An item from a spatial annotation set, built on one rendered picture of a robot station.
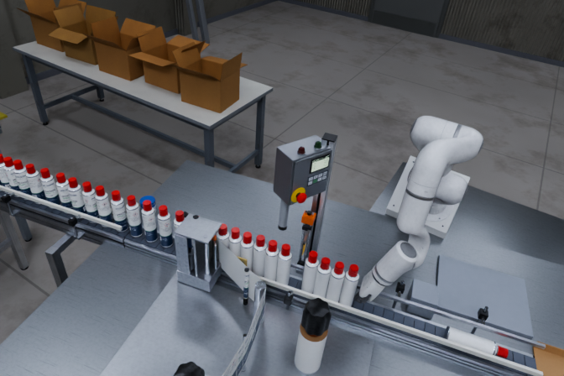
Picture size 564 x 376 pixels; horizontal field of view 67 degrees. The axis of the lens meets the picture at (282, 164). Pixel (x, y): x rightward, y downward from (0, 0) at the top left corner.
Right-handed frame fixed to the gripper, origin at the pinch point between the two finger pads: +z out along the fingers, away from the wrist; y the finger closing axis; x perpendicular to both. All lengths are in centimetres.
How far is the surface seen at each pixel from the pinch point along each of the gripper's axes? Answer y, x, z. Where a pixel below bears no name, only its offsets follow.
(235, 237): 1, -52, 6
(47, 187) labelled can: 2, -134, 42
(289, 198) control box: 0.6, -41.8, -24.8
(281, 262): 2.6, -31.8, 2.9
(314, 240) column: -12.3, -24.3, -1.0
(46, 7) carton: -192, -309, 99
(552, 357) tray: -11, 71, -14
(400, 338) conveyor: 5.2, 19.5, 1.9
